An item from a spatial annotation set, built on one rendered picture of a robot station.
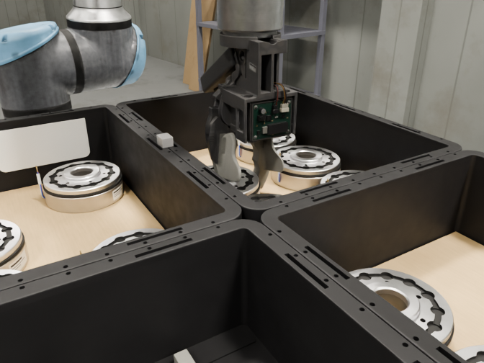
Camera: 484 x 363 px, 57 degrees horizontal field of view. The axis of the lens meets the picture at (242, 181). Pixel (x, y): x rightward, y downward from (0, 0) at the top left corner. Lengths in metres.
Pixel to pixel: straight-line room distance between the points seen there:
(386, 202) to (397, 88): 2.92
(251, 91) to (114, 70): 0.42
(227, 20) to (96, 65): 0.40
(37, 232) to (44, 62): 0.34
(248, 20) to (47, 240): 0.34
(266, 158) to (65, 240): 0.27
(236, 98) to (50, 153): 0.31
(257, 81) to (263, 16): 0.07
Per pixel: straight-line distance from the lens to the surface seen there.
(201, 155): 0.76
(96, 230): 0.57
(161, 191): 0.53
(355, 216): 0.44
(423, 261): 0.53
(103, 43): 0.87
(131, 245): 0.35
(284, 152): 0.70
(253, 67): 0.51
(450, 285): 0.51
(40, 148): 0.70
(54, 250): 0.55
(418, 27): 3.27
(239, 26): 0.51
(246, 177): 0.61
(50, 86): 0.85
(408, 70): 3.31
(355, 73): 3.76
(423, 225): 0.54
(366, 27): 3.67
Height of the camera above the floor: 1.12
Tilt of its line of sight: 26 degrees down
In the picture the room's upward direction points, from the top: straight up
